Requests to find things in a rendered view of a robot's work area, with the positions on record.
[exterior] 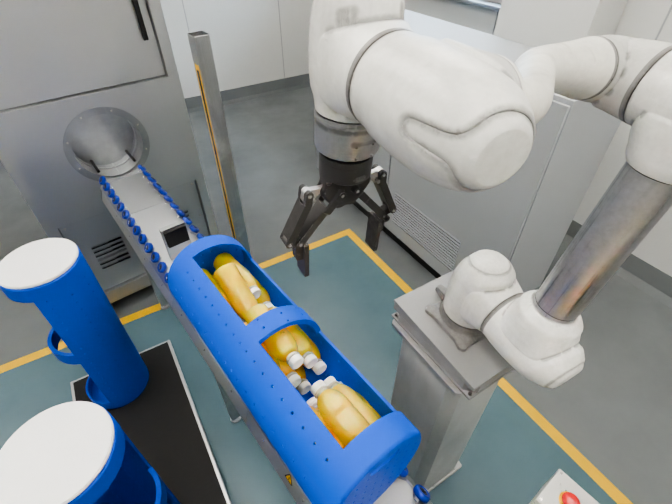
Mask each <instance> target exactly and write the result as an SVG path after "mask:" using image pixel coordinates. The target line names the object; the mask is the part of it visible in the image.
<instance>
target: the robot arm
mask: <svg viewBox="0 0 672 504"><path fill-rule="evenodd" d="M404 13H405V2H404V0H313V4H312V10H311V17H310V26H309V49H308V54H309V77H310V86H311V89H312V92H313V96H314V105H315V108H314V117H315V123H314V143H315V147H316V148H317V150H318V151H319V175H320V179H319V182H318V184H317V186H312V187H307V186H306V185H305V184H301V185H300V186H299V190H298V198H297V200H296V203H295V205H294V207H293V209H292V211H291V213H290V216H289V218H288V220H287V222H286V224H285V226H284V228H283V231H282V233H281V235H280V239H281V240H282V242H283V243H284V245H285V246H286V248H288V249H289V248H292V249H293V250H292V251H293V255H294V257H295V258H296V260H297V266H298V267H299V269H300V270H301V272H302V273H303V275H304V276H305V277H307V276H309V245H308V243H307V241H308V239H309V238H310V237H311V235H312V234H313V233H314V231H315V230H316V229H317V228H318V226H319V225H320V224H321V222H322V221H323V220H324V218H325V217H326V216H327V215H330V214H331V213H332V212H333V211H334V209H335V208H340V207H342V206H344V205H347V204H353V203H355V201H356V200H357V199H358V198H359V199H360V200H362V201H363V202H364V203H365V204H366V205H367V206H368V207H369V208H370V209H371V210H373V211H374V212H375V213H374V212H373V211H370V212H369V216H368V223H367V231H366V238H365V242H366V243H367V244H368V245H369V247H370V248H371V249H372V250H373V251H376V250H377V249H378V243H379V237H380V232H381V231H382V230H383V226H384V222H387V221H389V219H390V217H389V216H388V215H387V214H389V213H390V212H391V213H395V212H396V210H397V208H396V206H395V203H394V201H393V198H392V195H391V193H390V190H389V188H388V185H387V172H386V171H385V170H384V169H383V168H382V167H380V166H379V165H378V164H374V165H373V166H372V162H373V156H374V155H375V154H376V153H377V152H378V150H379V147H380V146H381V147H382V148H383V149H384V150H385V151H387V152H388V153H389V154H390V155H391V156H393V157H394V158H395V159H396V160H397V161H399V162H400V163H401V164H403V165H404V166H405V167H407V168H408V169H409V170H411V171H412V172H414V173H415V174H416V175H418V176H420V177H421V178H423V179H425V180H427V181H429V182H431V183H433V184H435V185H438V186H441V187H443V188H446V189H450V190H454V191H459V192H468V193H476V192H482V191H485V190H488V189H491V188H493V187H495V186H497V185H500V184H501V183H503V182H505V181H506V180H508V179H509V178H510V177H512V176H513V175H514V174H515V173H516V172H517V171H518V170H519V169H520V168H521V166H522V165H523V164H524V162H525V161H526V159H527V158H528V155H529V153H530V151H531V148H532V145H533V142H534V139H535V134H536V123H538V122H539V121H540V120H541V119H542V118H543V117H544V116H545V115H546V113H547V112H548V110H549V108H550V106H551V104H552V100H553V95H554V93H556V94H559V95H562V96H564V97H567V98H569V99H574V100H580V101H584V102H590V103H592V105H593V106H594V107H596V108H598V109H600V110H602V111H604V112H606V113H608V114H610V115H612V116H613V117H615V118H617V119H619V120H621V121H623V122H624V123H626V124H628V125H630V126H631V128H630V132H629V138H628V143H627V145H626V149H625V158H626V162H625V163H624V165H623V166H622V168H621V169H620V171H619V172H618V174H617V175H616V177H615V178H614V180H613V181H612V183H611V184H610V185H609V187H608V188H607V190H606V191H605V193H604V194H603V196H602V197H601V199H600V200H599V202H598V203H597V205H596V206H595V207H594V209H593V210H592V212H591V213H590V215H589V216H588V218H587V219H586V221H585V222H584V224H583V225H582V227H581V228H580V230H579V231H578V232H577V234H576V235H575V237H574V238H573V240H572V241H571V243H570V244H569V246H568V247H567V249H566V250H565V252H564V253H563V254H562V256H561V257H560V259H559V260H558V262H557V263H556V265H555V266H554V268H553V269H552V271H551V272H550V274H549V275H548V277H547V278H546V279H545V281H544V282H543V284H542V285H541V287H540V288H539V290H531V291H528V292H525V293H524V292H523V291H522V289H521V287H520V285H519V283H518V282H517V280H516V273H515V270H514V268H513V266H512V264H511V263H510V261H509V260H508V259H507V258H506V257H505V256H503V255H502V254H500V253H498V252H496V251H493V250H479V251H477V252H475V253H473V254H471V255H469V256H468V257H466V258H464V259H463V260H462V261H461V262H460V263H459V265H458V266H457V267H456V269H455V270H454V272H453V274H452V276H451V279H450V281H449V284H448V286H447V288H446V287H445V286H443V285H441V284H440V285H438V287H436V289H435V290H436V292H437V294H438V295H439V297H440V298H441V301H440V302H438V303H435V304H430V305H427V306H426V308H425V312H426V314H428V315H429V316H431V317H432V318H433V319H434V320H435V321H436V322H437V324H438V325H439V326H440V327H441V328H442V329H443V330H444V332H445V333H446V334H447V335H448V336H449V337H450V338H451V340H452V341H453V342H454V343H455V345H456V348H457V349H458V350H459V351H461V352H466V351H467V350H468V348H469V347H470V346H472V345H474V344H475V343H477V342H479V341H481V340H483V339H485V338H487V339H488V340H489V342H490V343H491V344H492V345H493V347H494V348H495V349H496V350H497V351H498V352H499V354H500V355H501V356H502V357H503V358H504V359H505V360H506V361H507V362H508V363H509V364H510V365H511V366H512V367H513V368H514V369H515V370H516V371H518V372H519V373H520V374H521V375H523V376H524V377H526V378H527V379H529V380H530V381H532V382H534V383H536V384H538V385H540V386H542V387H548V388H556V387H558V386H560V385H561V384H563V383H564V382H566V381H568V380H569V379H571V378H572V377H573V376H575V375H576V374H578V373H579V372H580V371H581V370H582V369H583V366H584V362H585V355H584V349H583V347H582V346H581V345H580V344H579V341H580V336H581V333H582V331H583V321H582V317H581V315H580V314H581V313H582V312H583V310H584V309H585V308H586V307H587V306H588V304H589V303H590V302H591V301H592V300H593V298H594V297H595V296H596V295H597V294H598V292H599V291H600V290H601V289H602V288H603V286H604V285H605V284H606V283H607V282H608V280H609V279H610V278H611V277H612V276H613V274H614V273H615V272H616V271H617V270H618V268H619V267H620V266H621V265H622V264H623V262H624V261H625V260H626V259H627V258H628V256H629V255H630V254H631V253H632V252H633V251H634V250H635V249H636V248H637V247H638V245H639V244H640V243H641V242H642V241H643V239H644V238H645V237H646V236H647V235H648V233H649V232H650V231H651V230H652V229H653V227H654V226H655V225H656V224H657V223H658V222H659V220H660V219H661V218H662V217H663V216H664V214H665V213H666V212H667V211H668V210H669V208H670V207H671V206H672V43H670V42H664V41H658V40H650V39H642V38H633V37H628V36H622V35H601V36H588V37H584V38H580V39H576V40H572V41H567V42H561V43H555V44H548V45H542V46H538V47H535V48H532V49H530V50H528V51H526V52H525V53H523V54H522V55H521V56H520V57H519V58H518V59H517V60H516V62H515V63H513V62H512V61H511V60H509V59H508V58H506V57H504V56H502V55H499V54H494V53H491V52H488V51H484V50H481V49H478V48H475V47H472V46H469V45H466V44H463V43H461V42H458V41H455V40H452V39H449V38H444V39H442V40H438V39H436V38H433V37H429V36H424V35H419V34H417V33H414V32H413V30H412V29H411V27H410V25H409V23H408V22H406V21H405V20H404ZM370 180H372V181H373V183H374V185H375V187H376V190H377V192H378V194H379V197H380V199H381V201H382V204H383V205H381V206H379V205H378V204H376V203H375V202H374V201H373V200H372V199H371V198H370V197H369V196H368V195H367V194H366V193H365V192H364V190H365V188H366V187H367V185H368V184H369V183H370ZM317 195H318V196H317ZM316 196H317V197H316ZM315 198H316V199H315ZM324 200H326V201H327V202H328V203H329V204H328V206H326V205H325V203H324ZM313 203H314V205H313V206H312V204H313Z"/></svg>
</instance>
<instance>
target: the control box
mask: <svg viewBox="0 0 672 504"><path fill-rule="evenodd" d="M565 492H571V493H573V494H575V495H576V496H577V497H578V499H579V501H580V504H599V503H598V502H597V501H596V500H595V499H594V498H593V497H591V496H590V495H589V494H588V493H587V492H586V491H585V490H584V489H582V488H581V487H580V486H579V485H578V484H577V483H576V482H574V481H573V480H572V479H571V478H570V477H569V476H568V475H566V474H565V473H564V472H563V471H562V470H561V469H558V470H557V471H556V473H555V474H554V475H553V476H552V477H551V478H550V479H549V480H548V481H547V482H546V483H545V484H544V485H543V486H542V488H541V489H540V490H539V491H538V493H537V494H536V495H535V497H534V498H533V499H532V500H531V502H530V503H529V504H563V502H562V495H563V494H564V493H565Z"/></svg>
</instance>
